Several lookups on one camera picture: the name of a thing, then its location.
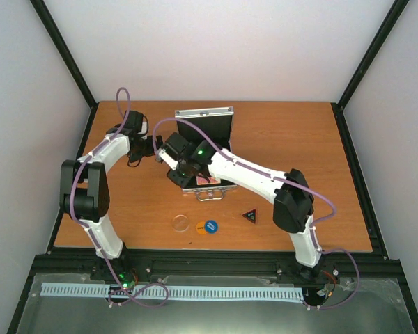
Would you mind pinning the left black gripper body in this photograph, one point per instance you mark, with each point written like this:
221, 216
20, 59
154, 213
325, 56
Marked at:
136, 153

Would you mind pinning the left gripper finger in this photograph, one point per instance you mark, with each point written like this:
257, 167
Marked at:
147, 151
149, 140

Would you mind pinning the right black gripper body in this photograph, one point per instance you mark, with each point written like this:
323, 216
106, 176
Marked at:
186, 172

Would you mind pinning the red playing card deck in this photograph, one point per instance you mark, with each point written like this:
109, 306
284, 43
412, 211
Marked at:
207, 181

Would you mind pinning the aluminium poker case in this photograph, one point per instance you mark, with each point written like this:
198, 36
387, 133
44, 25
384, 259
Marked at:
205, 127

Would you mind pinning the clear round tube lid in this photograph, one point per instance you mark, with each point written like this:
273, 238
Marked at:
180, 223

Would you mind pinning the orange round button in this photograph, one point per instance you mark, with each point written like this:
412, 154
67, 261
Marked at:
200, 228

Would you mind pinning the blue small blind button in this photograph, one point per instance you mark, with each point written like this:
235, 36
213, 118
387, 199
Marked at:
211, 226

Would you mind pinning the black triangular dealer button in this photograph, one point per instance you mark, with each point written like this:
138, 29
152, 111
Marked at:
251, 215

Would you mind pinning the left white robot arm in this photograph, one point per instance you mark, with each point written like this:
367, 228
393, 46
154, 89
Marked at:
84, 192

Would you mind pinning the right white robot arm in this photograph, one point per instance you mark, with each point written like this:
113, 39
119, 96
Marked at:
293, 205

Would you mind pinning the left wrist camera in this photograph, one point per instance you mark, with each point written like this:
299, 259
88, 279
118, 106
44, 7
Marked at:
144, 128

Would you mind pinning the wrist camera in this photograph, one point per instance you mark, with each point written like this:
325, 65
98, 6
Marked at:
163, 157
144, 128

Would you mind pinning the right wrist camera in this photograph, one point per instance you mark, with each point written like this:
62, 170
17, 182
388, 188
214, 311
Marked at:
163, 157

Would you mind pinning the light blue cable duct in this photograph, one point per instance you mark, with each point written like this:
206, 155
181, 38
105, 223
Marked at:
175, 293

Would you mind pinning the black aluminium frame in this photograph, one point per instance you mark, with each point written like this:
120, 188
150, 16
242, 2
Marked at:
224, 264

